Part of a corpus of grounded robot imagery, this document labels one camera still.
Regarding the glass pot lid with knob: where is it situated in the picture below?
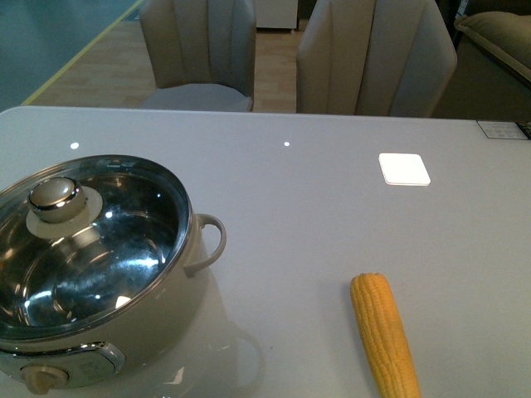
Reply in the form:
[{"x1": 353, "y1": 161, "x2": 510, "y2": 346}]
[{"x1": 1, "y1": 155, "x2": 192, "y2": 341}]

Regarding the yellow corn cob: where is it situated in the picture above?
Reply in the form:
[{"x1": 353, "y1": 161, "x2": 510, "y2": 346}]
[{"x1": 350, "y1": 273, "x2": 421, "y2": 397}]

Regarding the beige electric cooking pot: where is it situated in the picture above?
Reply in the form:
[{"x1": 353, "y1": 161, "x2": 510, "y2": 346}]
[{"x1": 1, "y1": 177, "x2": 226, "y2": 394}]

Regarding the beige chair on left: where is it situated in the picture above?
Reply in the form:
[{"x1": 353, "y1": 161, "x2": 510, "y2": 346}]
[{"x1": 139, "y1": 1, "x2": 256, "y2": 112}]

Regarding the beige chair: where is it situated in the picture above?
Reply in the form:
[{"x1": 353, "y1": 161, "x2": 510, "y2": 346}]
[
  {"x1": 296, "y1": 1, "x2": 457, "y2": 118},
  {"x1": 139, "y1": 1, "x2": 256, "y2": 112}
]

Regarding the white cabinet column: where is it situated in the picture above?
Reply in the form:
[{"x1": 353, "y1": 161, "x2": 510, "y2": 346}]
[{"x1": 254, "y1": 0, "x2": 298, "y2": 30}]

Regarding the beige chair on right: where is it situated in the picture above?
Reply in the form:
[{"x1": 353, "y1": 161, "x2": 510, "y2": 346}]
[{"x1": 296, "y1": 1, "x2": 457, "y2": 118}]

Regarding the label sticker on table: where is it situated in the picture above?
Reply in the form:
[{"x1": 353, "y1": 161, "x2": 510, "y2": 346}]
[{"x1": 477, "y1": 120, "x2": 530, "y2": 140}]

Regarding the olive brown sofa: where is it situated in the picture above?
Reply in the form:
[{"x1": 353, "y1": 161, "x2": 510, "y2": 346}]
[{"x1": 433, "y1": 12, "x2": 530, "y2": 122}]

